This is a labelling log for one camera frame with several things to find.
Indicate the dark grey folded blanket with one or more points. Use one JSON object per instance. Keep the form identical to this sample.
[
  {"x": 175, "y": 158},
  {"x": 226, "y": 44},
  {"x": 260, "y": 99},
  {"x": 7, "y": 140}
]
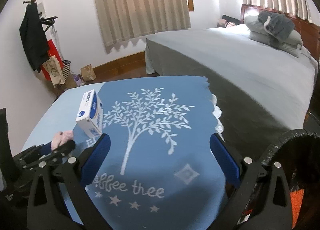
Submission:
[{"x": 278, "y": 27}]

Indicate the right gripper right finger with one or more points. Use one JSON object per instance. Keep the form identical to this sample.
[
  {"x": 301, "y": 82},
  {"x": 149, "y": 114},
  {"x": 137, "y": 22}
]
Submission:
[{"x": 258, "y": 195}]

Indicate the blue tree-print tablecloth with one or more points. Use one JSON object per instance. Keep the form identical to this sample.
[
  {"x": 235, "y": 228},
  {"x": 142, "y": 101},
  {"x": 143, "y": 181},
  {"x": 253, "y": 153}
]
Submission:
[{"x": 160, "y": 172}]

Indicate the bed with grey sheet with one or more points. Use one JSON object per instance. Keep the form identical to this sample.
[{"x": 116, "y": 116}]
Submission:
[{"x": 263, "y": 92}]

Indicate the orange knitted cloth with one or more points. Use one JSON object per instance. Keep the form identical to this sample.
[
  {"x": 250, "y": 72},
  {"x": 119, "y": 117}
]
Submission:
[{"x": 296, "y": 203}]

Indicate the folded grey duvet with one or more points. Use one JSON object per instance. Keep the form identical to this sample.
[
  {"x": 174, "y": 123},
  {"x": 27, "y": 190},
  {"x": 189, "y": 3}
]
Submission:
[{"x": 292, "y": 45}]

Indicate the wooden headboard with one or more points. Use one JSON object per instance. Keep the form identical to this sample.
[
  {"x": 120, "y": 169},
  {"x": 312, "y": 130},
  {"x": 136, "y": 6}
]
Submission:
[{"x": 309, "y": 31}]

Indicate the striped basket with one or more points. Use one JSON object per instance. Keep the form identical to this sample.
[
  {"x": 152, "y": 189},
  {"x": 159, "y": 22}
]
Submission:
[{"x": 66, "y": 69}]

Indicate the black office chair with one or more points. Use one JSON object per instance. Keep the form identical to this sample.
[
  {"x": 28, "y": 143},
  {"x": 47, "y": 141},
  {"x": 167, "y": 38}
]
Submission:
[{"x": 311, "y": 122}]

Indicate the pink cloth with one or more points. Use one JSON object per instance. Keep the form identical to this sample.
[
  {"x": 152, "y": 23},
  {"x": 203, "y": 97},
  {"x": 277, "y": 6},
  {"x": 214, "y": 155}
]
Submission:
[{"x": 60, "y": 138}]

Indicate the black coat on rack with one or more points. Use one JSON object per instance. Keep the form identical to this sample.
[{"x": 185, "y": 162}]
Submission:
[{"x": 33, "y": 38}]

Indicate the purple item on floor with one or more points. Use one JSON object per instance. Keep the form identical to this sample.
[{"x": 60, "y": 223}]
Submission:
[{"x": 77, "y": 79}]

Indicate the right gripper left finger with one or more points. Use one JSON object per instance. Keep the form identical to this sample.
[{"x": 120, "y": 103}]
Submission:
[{"x": 58, "y": 199}]

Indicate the bag on bedside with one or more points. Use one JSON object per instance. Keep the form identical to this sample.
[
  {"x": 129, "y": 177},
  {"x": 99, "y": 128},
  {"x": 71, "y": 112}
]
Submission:
[{"x": 227, "y": 21}]

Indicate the brown paper bag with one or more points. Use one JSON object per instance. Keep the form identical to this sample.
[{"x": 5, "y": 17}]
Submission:
[{"x": 87, "y": 73}]

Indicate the black trash bag bin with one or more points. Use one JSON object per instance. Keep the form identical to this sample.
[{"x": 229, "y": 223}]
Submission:
[{"x": 298, "y": 153}]

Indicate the beige tote bag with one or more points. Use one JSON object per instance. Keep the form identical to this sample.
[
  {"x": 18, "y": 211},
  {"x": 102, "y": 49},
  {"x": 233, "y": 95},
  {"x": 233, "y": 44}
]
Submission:
[{"x": 52, "y": 67}]

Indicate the wooden coat rack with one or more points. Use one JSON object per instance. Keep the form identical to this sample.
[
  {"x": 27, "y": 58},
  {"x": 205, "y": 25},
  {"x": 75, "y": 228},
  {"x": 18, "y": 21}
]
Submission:
[{"x": 49, "y": 22}]

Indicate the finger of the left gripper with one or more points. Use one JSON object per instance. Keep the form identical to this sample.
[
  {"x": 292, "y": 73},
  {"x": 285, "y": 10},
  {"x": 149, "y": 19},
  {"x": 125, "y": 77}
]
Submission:
[
  {"x": 65, "y": 149},
  {"x": 45, "y": 149}
]

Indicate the side window beige curtain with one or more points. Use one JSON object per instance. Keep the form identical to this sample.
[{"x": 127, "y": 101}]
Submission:
[{"x": 122, "y": 20}]

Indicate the white blue tissue box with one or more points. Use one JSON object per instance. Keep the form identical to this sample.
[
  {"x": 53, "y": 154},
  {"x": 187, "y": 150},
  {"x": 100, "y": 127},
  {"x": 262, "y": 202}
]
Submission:
[{"x": 90, "y": 114}]

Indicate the red bag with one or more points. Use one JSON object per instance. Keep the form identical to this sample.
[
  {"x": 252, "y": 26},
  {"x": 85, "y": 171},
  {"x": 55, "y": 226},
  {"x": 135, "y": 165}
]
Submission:
[{"x": 52, "y": 51}]

